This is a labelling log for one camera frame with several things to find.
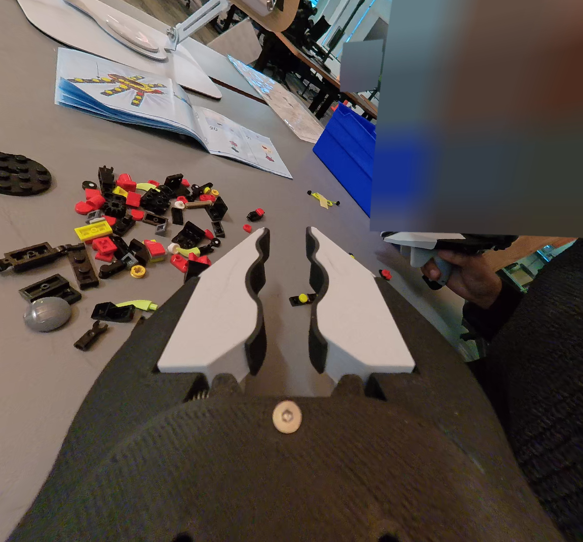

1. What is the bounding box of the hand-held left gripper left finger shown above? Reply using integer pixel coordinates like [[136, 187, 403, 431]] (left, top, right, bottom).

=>
[[157, 227, 270, 385]]

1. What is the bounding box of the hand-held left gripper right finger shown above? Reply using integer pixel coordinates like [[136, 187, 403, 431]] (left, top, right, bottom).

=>
[[306, 226, 416, 385]]

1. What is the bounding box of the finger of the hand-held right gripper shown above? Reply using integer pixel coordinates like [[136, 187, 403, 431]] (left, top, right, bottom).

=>
[[382, 231, 466, 250]]

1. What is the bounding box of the pile of lego pieces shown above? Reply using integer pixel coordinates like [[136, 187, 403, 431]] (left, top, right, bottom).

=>
[[0, 165, 228, 352]]

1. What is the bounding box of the person's right forearm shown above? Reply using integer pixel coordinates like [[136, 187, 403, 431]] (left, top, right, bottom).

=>
[[461, 273, 524, 347]]

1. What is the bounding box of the grey egg-shaped lego piece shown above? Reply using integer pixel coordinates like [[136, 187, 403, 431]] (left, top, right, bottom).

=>
[[24, 296, 73, 332]]

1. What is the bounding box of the black round lego plate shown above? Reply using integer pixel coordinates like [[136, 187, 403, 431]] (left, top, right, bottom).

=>
[[0, 152, 52, 196]]

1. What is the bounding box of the lego instruction booklet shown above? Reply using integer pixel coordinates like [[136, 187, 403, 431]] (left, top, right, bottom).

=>
[[55, 47, 293, 179]]

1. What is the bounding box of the person's right hand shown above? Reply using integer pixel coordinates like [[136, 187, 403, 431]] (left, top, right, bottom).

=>
[[420, 251, 502, 310]]

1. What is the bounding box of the blue plastic bin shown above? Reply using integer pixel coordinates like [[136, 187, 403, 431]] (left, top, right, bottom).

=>
[[312, 101, 379, 218]]

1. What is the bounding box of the person's dark knit sweater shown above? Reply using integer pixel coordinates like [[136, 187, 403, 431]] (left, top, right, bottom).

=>
[[474, 239, 583, 542]]

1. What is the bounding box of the clear plastic bag with sheet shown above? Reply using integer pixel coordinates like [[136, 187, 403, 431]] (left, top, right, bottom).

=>
[[227, 54, 329, 144]]

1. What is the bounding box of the long wooden desk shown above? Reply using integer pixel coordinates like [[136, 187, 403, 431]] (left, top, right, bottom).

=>
[[266, 27, 379, 119]]

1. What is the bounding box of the yellow elastic cord with tape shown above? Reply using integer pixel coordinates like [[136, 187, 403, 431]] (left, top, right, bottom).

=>
[[307, 190, 341, 210]]

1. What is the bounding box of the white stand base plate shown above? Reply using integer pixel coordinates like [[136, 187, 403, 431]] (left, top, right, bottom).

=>
[[0, 0, 224, 100]]

